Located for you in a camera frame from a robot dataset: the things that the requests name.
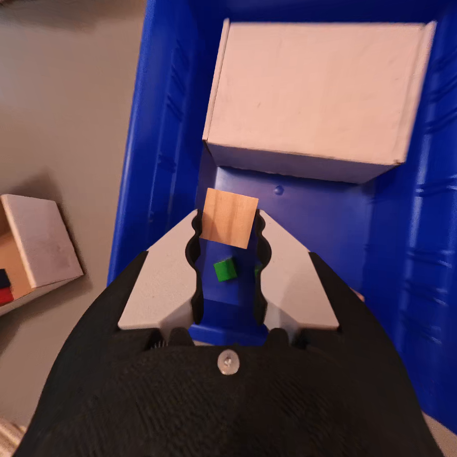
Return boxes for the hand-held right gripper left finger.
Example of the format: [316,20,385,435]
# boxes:
[118,209,204,338]

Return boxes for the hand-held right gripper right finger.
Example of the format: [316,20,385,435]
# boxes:
[254,209,340,340]

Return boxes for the wooden cube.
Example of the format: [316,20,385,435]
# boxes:
[199,188,259,249]

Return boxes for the white cardboard mailer box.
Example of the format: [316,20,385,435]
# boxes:
[0,194,84,316]
[202,19,438,184]

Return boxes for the blue plastic bin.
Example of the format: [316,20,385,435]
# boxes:
[107,0,457,429]

